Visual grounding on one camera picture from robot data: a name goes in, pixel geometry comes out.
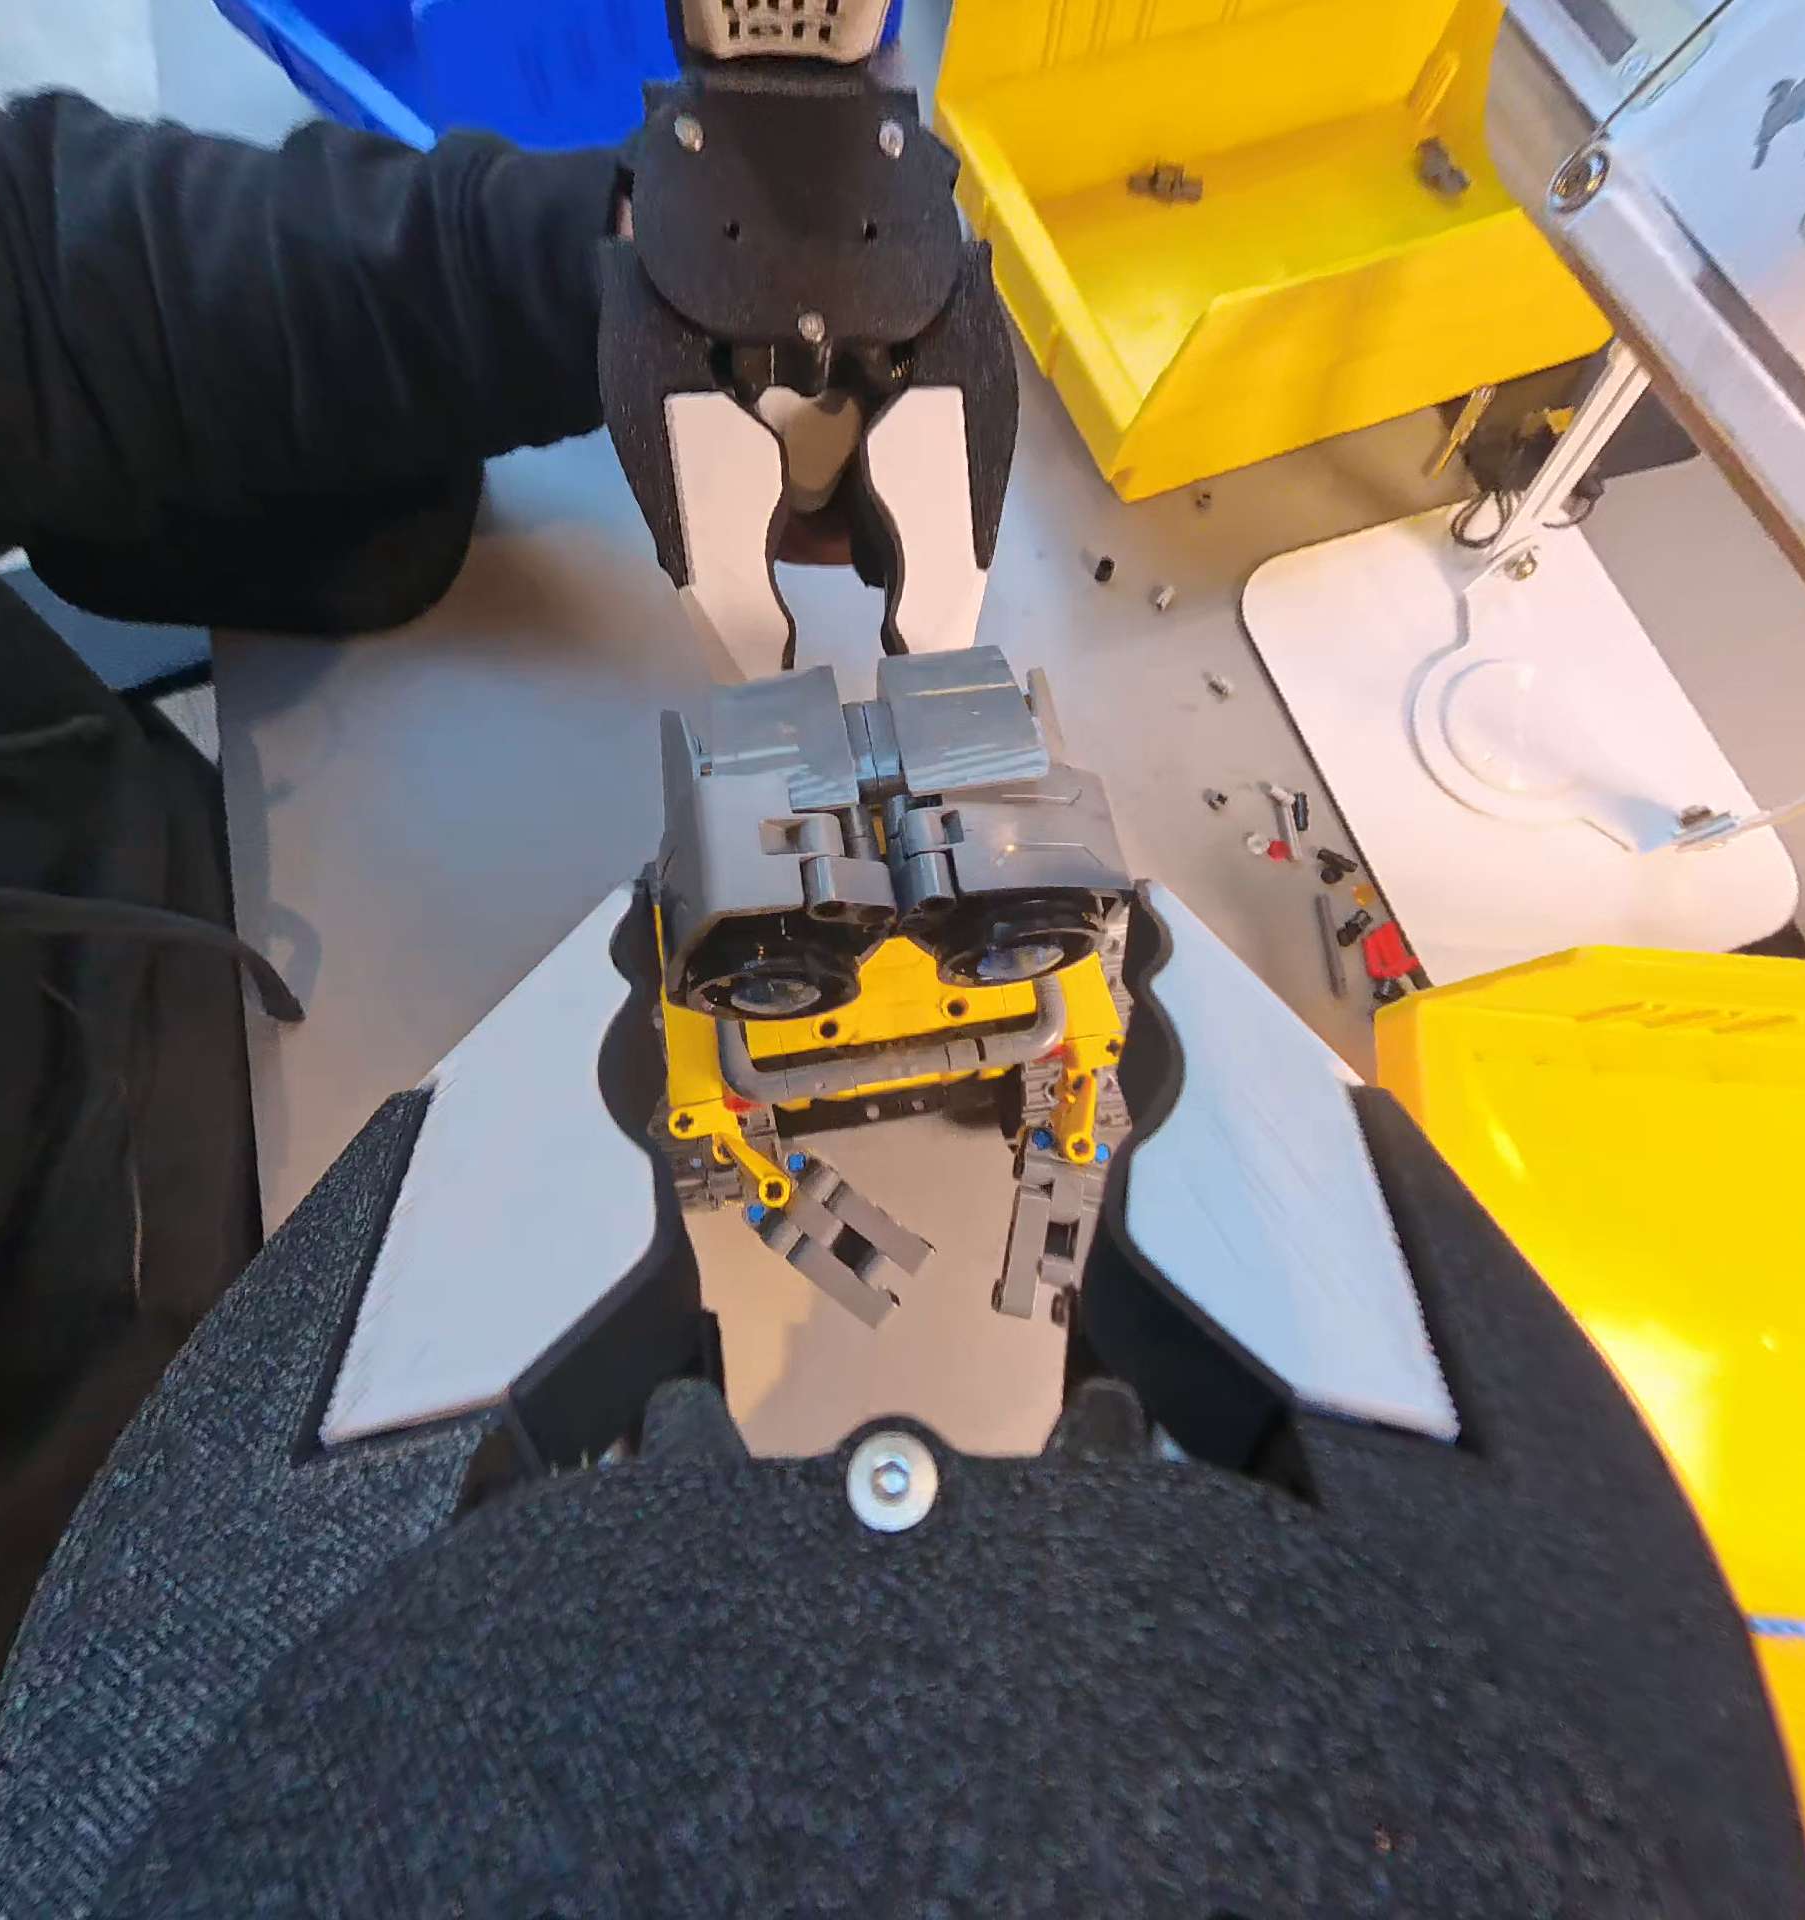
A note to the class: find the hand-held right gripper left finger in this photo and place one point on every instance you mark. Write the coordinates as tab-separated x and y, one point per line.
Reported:
513	1233

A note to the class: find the yellow plastic bin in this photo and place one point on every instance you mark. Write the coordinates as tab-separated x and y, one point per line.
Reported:
1653	1291
1263	301

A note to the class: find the grey toy robot head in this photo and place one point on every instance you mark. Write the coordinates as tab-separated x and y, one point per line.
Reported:
875	811

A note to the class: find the white book stand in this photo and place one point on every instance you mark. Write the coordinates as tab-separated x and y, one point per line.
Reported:
1383	631

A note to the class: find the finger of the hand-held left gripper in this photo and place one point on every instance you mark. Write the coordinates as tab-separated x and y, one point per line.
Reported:
728	527
933	511

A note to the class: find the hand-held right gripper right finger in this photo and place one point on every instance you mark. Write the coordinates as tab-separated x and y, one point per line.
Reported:
1278	1233

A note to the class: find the building instruction booklet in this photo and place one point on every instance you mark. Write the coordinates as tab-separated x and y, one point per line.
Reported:
1743	151

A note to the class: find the small dark building piece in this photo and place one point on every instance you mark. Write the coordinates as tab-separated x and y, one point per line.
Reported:
1164	181
1440	168

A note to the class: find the scattered small building pieces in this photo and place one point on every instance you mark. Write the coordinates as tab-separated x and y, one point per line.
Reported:
1392	951

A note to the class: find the yellow tracked toy robot body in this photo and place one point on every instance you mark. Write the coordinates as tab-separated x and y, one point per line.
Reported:
888	1006

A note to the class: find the blue plastic bin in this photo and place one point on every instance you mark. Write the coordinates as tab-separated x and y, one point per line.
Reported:
513	60

